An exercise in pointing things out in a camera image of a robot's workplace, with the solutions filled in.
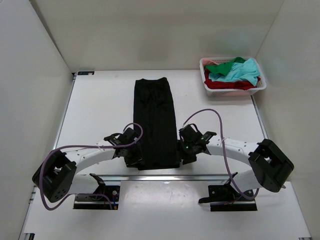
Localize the black t shirt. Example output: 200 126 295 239
133 77 181 170

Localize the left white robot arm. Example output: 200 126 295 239
32 123 144 205

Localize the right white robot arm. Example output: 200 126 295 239
178 123 295 203

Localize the red t shirt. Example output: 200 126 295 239
204 70 257 90

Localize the white plastic laundry basket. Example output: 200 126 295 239
199 57 267 97

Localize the pink t shirt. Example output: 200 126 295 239
202 58 219 66

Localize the green t shirt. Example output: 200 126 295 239
204 57 246 76

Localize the teal t shirt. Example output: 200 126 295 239
209 58 260 86

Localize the blue label sticker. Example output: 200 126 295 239
77 71 95 76

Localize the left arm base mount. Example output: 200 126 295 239
70 173 121 210

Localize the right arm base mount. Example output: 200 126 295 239
198 174 258 212

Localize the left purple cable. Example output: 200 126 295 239
38 122 144 211

